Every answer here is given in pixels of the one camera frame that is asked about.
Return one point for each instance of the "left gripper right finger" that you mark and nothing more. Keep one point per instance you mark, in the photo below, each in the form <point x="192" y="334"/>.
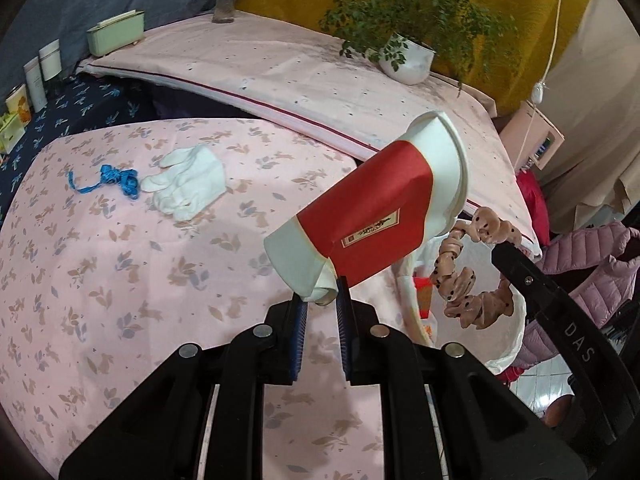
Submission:
<point x="444" y="414"/>

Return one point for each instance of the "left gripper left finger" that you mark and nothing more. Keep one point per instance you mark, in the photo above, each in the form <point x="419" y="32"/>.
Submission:
<point x="200" y="413"/>

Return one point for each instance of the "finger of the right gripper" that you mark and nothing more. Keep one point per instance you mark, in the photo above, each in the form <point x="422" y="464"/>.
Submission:
<point x="516" y="267"/>

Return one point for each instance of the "white lined trash bin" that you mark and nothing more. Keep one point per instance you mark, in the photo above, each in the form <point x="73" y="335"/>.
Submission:
<point x="495" y="346"/>

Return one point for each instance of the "operator hand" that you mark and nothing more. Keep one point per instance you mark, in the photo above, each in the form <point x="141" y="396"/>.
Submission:
<point x="558" y="410"/>

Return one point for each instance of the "red fabric bundle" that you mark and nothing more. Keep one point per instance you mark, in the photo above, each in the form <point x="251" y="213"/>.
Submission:
<point x="536" y="205"/>

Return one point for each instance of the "pink puffer jacket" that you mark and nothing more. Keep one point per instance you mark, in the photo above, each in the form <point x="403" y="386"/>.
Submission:
<point x="597" y="267"/>

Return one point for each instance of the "beige backdrop cloth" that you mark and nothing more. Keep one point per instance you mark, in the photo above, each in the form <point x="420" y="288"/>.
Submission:
<point x="592" y="97"/>

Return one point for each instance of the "white cloth gloves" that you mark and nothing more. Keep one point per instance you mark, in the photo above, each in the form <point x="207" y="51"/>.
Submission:
<point x="191" y="180"/>

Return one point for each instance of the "pale pink bench cover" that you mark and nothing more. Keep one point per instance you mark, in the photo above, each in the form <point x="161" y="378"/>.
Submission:
<point x="295" y="78"/>

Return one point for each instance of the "potted green plant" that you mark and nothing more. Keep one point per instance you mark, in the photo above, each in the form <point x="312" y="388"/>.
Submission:
<point x="467" y="36"/>

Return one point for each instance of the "navy floral cloth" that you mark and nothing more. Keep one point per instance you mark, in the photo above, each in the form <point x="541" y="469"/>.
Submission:
<point x="86" y="103"/>

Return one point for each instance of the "green yellow small box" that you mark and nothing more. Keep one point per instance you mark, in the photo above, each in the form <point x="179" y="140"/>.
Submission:
<point x="11" y="132"/>

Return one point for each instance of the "tall white tube bottle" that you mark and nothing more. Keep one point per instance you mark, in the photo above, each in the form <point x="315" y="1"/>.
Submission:
<point x="35" y="86"/>

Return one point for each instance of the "white cylindrical bottle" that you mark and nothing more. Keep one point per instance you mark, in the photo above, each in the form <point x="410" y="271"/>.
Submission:
<point x="50" y="60"/>

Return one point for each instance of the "mint green tissue box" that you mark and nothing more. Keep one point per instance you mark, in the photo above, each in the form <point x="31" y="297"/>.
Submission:
<point x="116" y="32"/>

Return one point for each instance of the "blue backdrop cloth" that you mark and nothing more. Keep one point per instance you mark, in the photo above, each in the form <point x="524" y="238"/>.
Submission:
<point x="40" y="22"/>

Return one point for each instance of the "white power cord switch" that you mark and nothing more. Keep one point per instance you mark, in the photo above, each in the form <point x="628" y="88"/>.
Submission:
<point x="537" y="94"/>

